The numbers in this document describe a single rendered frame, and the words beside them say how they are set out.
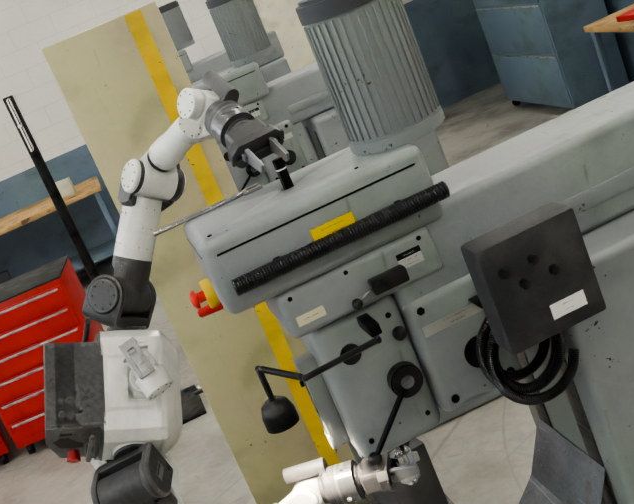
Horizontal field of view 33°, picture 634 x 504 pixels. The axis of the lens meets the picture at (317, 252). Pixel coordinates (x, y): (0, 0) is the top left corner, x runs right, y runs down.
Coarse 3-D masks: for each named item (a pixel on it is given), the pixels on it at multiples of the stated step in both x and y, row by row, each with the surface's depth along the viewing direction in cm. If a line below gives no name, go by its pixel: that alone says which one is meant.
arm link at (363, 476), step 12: (384, 456) 233; (336, 468) 232; (348, 468) 231; (360, 468) 231; (372, 468) 230; (384, 468) 228; (336, 480) 230; (348, 480) 230; (360, 480) 230; (372, 480) 228; (384, 480) 226; (348, 492) 230; (360, 492) 232; (372, 492) 229; (384, 492) 228
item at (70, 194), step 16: (608, 16) 802; (624, 16) 759; (592, 32) 798; (608, 64) 805; (608, 80) 808; (96, 176) 1074; (64, 192) 1018; (80, 192) 1014; (96, 192) 1009; (32, 208) 1039; (48, 208) 999; (0, 224) 1023; (16, 224) 994; (112, 224) 1019; (112, 240) 1082; (96, 256) 1041; (0, 272) 1056
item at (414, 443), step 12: (408, 444) 262; (420, 444) 260; (360, 456) 272; (420, 456) 260; (420, 468) 261; (432, 468) 262; (420, 480) 261; (432, 480) 262; (396, 492) 259; (408, 492) 260; (420, 492) 262; (432, 492) 263
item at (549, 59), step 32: (256, 0) 1009; (288, 0) 1017; (480, 0) 997; (512, 0) 932; (544, 0) 887; (576, 0) 894; (288, 32) 1023; (512, 32) 962; (544, 32) 901; (576, 32) 900; (608, 32) 907; (512, 64) 994; (544, 64) 929; (576, 64) 905; (512, 96) 1027; (544, 96) 958; (576, 96) 911
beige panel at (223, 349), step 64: (64, 64) 363; (128, 64) 368; (128, 128) 372; (192, 192) 382; (192, 256) 387; (192, 320) 391; (256, 320) 397; (256, 384) 402; (256, 448) 407; (320, 448) 413
